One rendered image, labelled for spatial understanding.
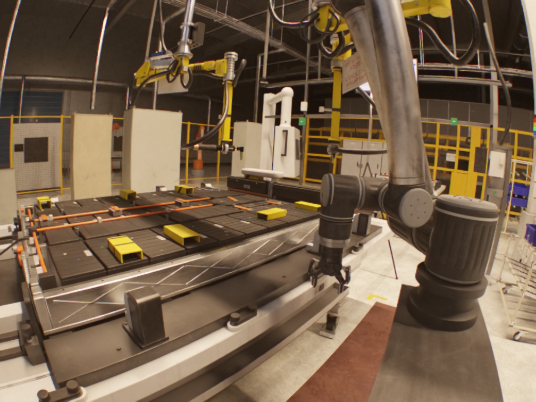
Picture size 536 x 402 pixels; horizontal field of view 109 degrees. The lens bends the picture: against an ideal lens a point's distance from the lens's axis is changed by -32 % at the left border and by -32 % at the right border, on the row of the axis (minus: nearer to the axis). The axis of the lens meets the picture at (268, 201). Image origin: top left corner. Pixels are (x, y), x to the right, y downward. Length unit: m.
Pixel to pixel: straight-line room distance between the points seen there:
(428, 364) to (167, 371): 0.61
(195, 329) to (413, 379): 0.54
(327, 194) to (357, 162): 9.97
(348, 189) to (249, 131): 7.04
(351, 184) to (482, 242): 0.42
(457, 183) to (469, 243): 10.13
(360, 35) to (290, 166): 3.63
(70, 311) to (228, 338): 0.43
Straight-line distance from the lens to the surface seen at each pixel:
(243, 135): 7.81
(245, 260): 1.07
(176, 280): 0.89
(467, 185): 10.88
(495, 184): 3.74
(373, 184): 0.88
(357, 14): 1.02
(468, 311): 0.90
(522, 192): 7.03
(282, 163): 4.49
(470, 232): 0.78
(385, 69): 0.76
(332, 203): 0.84
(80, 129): 5.60
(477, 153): 3.56
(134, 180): 5.91
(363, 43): 1.00
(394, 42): 0.78
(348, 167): 10.95
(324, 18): 1.52
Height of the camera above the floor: 1.34
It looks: 10 degrees down
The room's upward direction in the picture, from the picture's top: 4 degrees clockwise
